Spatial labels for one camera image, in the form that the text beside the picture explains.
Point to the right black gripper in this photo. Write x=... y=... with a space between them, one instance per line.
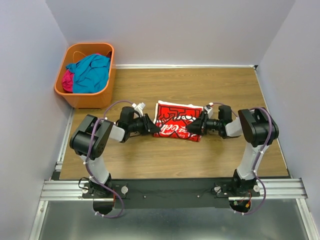
x=203 y=124

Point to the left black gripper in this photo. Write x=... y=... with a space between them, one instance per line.
x=146 y=124

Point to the white red printed t-shirt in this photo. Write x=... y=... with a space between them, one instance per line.
x=173 y=118

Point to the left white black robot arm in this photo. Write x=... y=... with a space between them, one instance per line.
x=90 y=139

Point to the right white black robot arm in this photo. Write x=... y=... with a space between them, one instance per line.
x=259 y=131

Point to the orange plastic laundry basket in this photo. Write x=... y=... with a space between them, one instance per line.
x=75 y=53

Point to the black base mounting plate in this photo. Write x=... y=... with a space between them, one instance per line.
x=166 y=193

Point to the teal blue t-shirt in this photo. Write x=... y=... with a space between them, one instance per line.
x=90 y=75

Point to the magenta pink t-shirt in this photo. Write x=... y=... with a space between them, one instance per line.
x=67 y=81

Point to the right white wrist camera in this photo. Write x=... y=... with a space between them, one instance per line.
x=208 y=109

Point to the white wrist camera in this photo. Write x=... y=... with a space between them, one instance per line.
x=139 y=108
x=208 y=109

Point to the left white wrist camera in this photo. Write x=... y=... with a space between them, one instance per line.
x=139 y=108

